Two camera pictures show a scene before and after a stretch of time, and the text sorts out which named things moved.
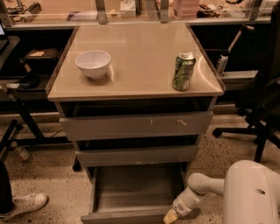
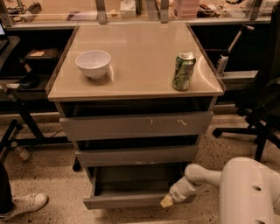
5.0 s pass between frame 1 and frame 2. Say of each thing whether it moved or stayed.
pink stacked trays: stayed
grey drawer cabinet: stayed
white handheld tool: stayed
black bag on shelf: stayed
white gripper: moved
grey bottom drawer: moved
